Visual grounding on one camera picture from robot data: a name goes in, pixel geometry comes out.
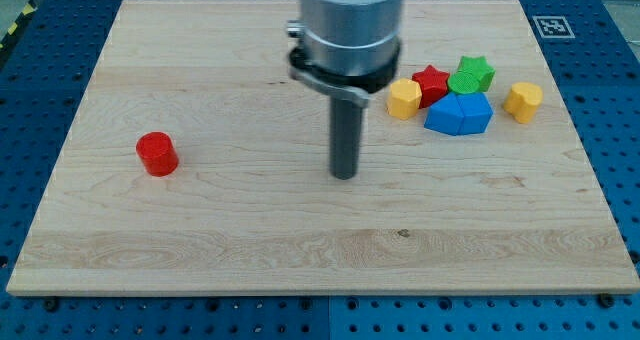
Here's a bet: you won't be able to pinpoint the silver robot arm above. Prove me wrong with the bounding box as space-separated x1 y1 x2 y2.
298 0 403 77

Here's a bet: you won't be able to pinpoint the blue cube block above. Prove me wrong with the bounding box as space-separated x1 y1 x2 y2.
424 93 464 136

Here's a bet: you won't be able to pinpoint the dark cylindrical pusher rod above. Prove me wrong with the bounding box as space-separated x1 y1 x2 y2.
329 98 363 180

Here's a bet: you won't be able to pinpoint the yellow hexagon block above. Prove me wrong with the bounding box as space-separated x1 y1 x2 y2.
386 78 422 120

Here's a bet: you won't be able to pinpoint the red star block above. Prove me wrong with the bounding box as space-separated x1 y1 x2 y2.
411 65 450 109

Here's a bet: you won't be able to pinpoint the red cylinder block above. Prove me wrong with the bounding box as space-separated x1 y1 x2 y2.
136 131 179 177

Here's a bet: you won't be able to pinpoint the green cylinder block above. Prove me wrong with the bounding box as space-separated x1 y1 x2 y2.
447 72 480 95

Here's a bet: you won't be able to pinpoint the blue pentagon block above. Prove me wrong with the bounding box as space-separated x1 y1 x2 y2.
457 92 493 135

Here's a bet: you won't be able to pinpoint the green star block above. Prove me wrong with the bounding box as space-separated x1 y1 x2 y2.
457 56 496 92

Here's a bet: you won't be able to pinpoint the yellow heart block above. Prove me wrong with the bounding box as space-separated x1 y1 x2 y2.
503 82 544 124

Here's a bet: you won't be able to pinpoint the white fiducial marker tag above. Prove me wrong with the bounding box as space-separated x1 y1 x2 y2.
533 15 575 39

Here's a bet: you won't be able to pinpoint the black mounting clamp ring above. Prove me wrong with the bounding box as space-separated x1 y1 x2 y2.
287 39 403 109

